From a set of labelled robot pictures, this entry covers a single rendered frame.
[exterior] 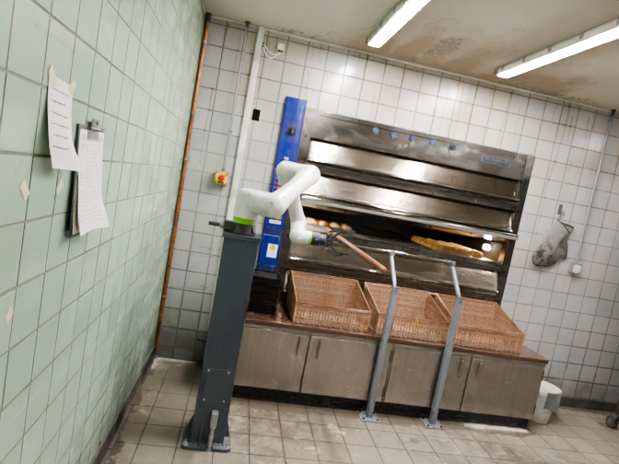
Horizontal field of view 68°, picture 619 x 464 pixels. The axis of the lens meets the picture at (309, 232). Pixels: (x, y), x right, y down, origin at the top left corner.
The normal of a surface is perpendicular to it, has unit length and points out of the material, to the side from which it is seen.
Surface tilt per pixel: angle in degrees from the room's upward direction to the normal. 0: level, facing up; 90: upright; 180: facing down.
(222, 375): 90
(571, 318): 90
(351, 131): 92
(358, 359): 90
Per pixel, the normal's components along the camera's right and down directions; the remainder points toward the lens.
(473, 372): 0.14, 0.12
